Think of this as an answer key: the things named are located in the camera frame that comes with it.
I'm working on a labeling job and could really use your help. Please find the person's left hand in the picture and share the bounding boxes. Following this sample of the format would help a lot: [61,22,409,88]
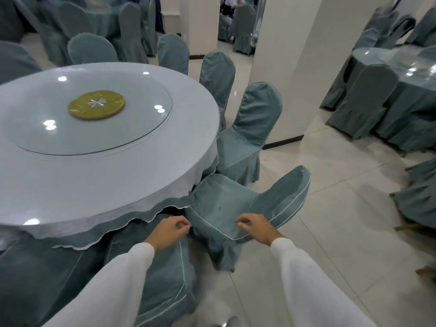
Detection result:
[144,215,191,254]

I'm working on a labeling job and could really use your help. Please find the person's right hand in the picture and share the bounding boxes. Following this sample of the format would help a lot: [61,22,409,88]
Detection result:
[235,213,286,248]

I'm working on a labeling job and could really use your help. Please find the cluster of teal banquet chairs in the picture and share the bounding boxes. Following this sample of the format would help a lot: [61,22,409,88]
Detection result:
[10,0,159,67]

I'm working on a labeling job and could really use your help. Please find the person's left forearm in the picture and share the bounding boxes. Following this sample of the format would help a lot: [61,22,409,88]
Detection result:
[42,242,156,327]

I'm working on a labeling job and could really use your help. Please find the person's right forearm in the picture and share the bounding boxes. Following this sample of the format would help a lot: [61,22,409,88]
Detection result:
[270,237,377,327]

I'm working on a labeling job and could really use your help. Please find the round white clothed table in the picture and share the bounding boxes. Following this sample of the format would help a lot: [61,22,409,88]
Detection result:
[0,62,221,251]

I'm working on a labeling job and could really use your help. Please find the round glass turntable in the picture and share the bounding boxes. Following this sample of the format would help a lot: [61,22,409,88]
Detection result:
[0,69,173,156]

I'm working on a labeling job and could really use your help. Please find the gold turntable hub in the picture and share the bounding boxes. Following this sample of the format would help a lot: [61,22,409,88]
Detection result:
[67,90,126,121]

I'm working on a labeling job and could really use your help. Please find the round teal table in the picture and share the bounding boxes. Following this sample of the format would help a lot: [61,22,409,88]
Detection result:
[351,45,436,152]

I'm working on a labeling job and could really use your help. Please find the chrome corner guard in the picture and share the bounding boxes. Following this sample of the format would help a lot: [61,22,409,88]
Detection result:
[252,0,266,41]

